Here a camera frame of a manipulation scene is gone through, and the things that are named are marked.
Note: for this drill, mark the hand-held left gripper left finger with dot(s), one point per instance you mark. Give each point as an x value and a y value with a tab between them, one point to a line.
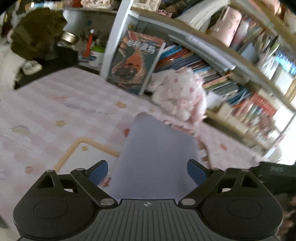
98	172

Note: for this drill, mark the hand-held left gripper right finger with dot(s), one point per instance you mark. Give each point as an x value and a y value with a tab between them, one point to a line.
197	172

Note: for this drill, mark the lavender and beige sweater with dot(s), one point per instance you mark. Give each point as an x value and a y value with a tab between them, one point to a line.
157	157

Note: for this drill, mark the red boxed book set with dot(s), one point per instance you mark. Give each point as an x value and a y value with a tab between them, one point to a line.
263	105

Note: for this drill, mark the pink and white plush bunny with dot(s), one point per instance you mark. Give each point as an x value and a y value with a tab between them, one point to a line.
180	92

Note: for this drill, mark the row of colourful books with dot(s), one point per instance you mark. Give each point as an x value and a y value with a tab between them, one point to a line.
208	74

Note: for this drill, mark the large illustrated book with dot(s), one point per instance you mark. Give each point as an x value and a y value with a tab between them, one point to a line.
134	62

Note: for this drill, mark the white cup with green lid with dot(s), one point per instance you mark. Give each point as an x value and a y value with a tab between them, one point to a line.
97	55

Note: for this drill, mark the black pad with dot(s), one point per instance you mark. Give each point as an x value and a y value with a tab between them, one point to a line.
57	62

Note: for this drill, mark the white wristwatch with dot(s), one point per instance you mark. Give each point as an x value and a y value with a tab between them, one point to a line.
32	67

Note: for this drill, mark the red pen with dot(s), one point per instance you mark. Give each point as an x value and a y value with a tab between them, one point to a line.
89	44

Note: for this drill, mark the white bookshelf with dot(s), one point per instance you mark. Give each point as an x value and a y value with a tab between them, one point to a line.
115	41

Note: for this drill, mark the round metal tin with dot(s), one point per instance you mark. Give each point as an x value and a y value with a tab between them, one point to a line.
69	37

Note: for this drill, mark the pink tin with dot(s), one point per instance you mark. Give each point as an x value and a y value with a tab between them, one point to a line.
226	25

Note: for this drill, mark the olive green bag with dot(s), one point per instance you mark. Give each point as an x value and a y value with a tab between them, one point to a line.
34	34

